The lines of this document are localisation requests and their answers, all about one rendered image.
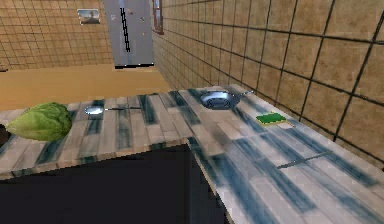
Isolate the wood plank kitchen counter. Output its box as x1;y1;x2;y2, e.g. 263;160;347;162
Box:
0;83;384;224

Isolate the grey frying pan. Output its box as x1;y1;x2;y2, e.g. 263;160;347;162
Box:
199;89;255;111

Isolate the green dish sponge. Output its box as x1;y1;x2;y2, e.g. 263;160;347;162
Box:
255;112;289;127

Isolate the silver ladle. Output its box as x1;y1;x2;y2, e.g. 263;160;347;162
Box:
83;105;142;117

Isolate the grey fridge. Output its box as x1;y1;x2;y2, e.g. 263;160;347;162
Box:
102;0;156;70

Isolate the red framed window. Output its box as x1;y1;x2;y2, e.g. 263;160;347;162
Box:
152;0;165;36

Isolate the grey butter knife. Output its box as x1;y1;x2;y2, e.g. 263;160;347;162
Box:
276;151;334;170

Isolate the green lettuce head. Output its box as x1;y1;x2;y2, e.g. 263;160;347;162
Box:
5;101;73;142

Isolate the black fridge handle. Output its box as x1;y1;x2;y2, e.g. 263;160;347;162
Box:
119;7;131;53

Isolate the framed wall picture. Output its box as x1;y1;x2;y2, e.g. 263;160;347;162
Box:
76;8;101;26

